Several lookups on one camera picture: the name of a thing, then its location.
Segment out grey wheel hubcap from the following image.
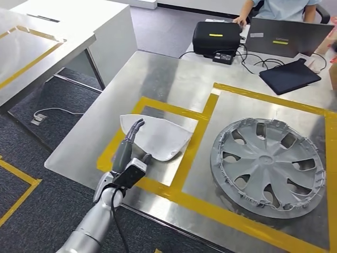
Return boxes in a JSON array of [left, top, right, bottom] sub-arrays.
[[210, 118, 327, 220]]

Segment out white power strip cable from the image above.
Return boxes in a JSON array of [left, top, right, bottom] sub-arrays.
[[33, 106, 84, 121]]

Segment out black tablet sleeve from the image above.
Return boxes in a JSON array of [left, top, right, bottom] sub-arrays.
[[259, 58, 322, 96]]

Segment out brown cardboard box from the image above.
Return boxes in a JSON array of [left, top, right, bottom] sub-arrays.
[[314, 26, 337, 56], [328, 63, 337, 92]]

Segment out steel workbench table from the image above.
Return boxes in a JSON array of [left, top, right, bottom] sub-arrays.
[[44, 50, 337, 253]]

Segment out black power adapter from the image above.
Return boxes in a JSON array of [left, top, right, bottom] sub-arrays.
[[212, 51, 234, 66]]

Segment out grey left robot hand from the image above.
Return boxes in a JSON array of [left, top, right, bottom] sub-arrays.
[[112, 118, 153, 174]]

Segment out steel side table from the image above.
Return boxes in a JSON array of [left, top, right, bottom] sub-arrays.
[[0, 7, 106, 114]]

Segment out white desk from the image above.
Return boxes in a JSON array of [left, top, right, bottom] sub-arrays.
[[182, 17, 337, 84]]

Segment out black desk cable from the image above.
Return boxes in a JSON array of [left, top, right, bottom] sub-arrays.
[[179, 43, 327, 75]]

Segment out black office chair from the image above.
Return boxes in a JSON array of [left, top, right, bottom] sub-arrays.
[[314, 3, 331, 24]]

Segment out white power strip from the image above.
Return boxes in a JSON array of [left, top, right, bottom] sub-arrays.
[[31, 112, 48, 127]]

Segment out person's hand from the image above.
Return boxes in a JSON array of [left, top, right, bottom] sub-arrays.
[[233, 14, 248, 28]]

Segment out white curved plastic part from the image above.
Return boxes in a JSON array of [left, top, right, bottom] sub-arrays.
[[120, 114, 194, 162]]

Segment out black carrying case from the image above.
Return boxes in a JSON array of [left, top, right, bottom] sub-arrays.
[[192, 21, 242, 56]]

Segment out person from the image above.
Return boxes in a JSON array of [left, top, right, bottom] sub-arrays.
[[233, 0, 323, 28]]

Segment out grey laptop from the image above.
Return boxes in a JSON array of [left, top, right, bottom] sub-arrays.
[[245, 17, 335, 59]]

